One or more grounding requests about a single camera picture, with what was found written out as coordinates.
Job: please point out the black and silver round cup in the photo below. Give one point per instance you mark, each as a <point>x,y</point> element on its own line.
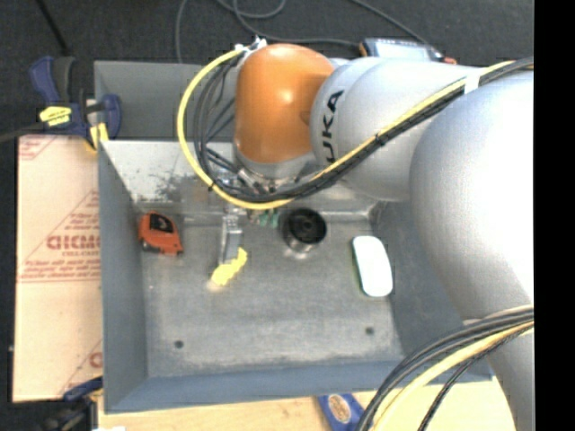
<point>303,227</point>

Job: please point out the brown cardboard board red print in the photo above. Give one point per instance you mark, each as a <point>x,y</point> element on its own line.
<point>54,294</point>

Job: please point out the white computer mouse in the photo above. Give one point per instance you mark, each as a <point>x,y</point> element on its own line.
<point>373,265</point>

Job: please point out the yellow jagged foam piece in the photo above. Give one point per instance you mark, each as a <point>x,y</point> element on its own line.
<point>228,271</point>

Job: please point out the grey metal bin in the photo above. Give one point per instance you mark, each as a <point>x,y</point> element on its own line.
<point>269,312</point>

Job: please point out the orange tape measure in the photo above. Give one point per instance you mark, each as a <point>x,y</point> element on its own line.
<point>158,236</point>

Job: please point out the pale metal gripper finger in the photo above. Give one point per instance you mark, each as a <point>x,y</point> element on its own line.
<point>236,243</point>
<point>226,240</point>

